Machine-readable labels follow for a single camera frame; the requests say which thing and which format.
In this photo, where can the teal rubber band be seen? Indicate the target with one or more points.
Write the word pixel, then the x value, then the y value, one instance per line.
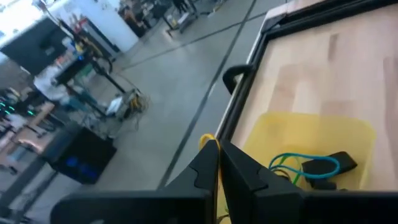
pixel 338 166

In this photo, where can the black computer tower blue lights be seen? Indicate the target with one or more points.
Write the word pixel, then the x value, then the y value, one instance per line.
pixel 81 155

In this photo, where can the wooden workbench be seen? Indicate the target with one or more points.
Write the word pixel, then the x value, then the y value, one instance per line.
pixel 28 140

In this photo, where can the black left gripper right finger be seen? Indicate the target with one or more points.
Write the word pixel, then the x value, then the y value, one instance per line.
pixel 242 183

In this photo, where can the large wide black rubber band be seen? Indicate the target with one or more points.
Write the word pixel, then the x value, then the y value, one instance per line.
pixel 329 166

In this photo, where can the bright green rubber band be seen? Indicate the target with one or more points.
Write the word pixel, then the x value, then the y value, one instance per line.
pixel 295 179

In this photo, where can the yellow rubber band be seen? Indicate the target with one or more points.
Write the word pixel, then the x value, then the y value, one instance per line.
pixel 205 137

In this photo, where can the white pillar cabinet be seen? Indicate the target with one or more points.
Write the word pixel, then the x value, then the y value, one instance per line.
pixel 105 25

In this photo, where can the black clamp on frame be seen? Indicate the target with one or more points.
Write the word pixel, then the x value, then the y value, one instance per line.
pixel 228 77

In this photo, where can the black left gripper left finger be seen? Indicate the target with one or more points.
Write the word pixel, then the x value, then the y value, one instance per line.
pixel 202 174

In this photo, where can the large black board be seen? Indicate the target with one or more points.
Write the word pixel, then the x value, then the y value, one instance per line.
pixel 34 46

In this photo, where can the yellow translucent plastic bin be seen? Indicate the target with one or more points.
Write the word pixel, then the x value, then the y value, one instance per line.
pixel 311 130

